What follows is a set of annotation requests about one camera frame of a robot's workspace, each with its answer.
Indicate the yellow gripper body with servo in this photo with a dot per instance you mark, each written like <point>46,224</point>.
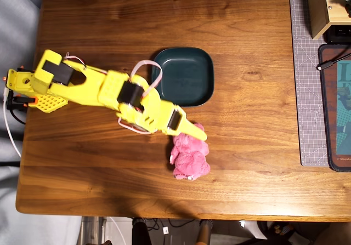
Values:
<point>174,119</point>

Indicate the yellow moving gripper finger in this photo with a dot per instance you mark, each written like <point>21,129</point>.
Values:
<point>194,130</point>

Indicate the pink plush strawberry bear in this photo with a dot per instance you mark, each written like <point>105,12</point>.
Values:
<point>189,157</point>

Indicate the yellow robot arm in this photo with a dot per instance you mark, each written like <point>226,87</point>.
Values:
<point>90,88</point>

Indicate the yellow robot base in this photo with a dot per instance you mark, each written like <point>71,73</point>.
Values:
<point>52,103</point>

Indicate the dark green plastic bin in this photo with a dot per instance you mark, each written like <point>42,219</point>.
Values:
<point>186,77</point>

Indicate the brown wooden leg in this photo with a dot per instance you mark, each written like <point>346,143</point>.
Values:
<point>204,234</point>

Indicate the grey cutting mat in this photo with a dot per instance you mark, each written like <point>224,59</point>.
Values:
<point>307,91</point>

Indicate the small colourful toy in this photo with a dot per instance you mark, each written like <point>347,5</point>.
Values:
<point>282,229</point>

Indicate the dark printed mouse pad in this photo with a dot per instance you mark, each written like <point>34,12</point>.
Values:
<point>330,105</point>

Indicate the light wooden box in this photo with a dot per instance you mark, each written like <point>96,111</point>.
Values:
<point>319,9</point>

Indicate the black device under box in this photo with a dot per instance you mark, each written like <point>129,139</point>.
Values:
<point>340,34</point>

